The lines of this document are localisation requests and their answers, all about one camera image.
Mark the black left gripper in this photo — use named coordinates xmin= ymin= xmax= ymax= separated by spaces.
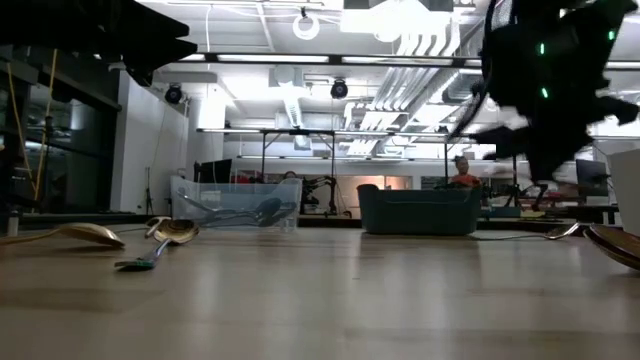
xmin=0 ymin=0 xmax=199 ymax=86

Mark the rainbow spoon blue handle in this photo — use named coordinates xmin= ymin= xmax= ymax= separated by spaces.
xmin=468 ymin=222 xmax=582 ymax=242

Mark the white ring light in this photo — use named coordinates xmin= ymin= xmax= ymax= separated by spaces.
xmin=292 ymin=13 xmax=321 ymax=42

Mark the clear plastic bin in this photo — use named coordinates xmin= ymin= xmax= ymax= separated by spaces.
xmin=169 ymin=174 xmax=304 ymax=232

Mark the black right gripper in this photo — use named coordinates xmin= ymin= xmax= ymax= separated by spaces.
xmin=469 ymin=0 xmax=640 ymax=184

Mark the dark teal plastic bin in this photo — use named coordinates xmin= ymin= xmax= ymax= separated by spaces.
xmin=356 ymin=183 xmax=484 ymax=236

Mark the black background table frame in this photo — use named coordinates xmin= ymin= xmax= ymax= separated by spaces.
xmin=259 ymin=128 xmax=336 ymax=216

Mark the rainbow spoon green handle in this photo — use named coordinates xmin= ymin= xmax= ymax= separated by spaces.
xmin=113 ymin=218 xmax=201 ymax=273

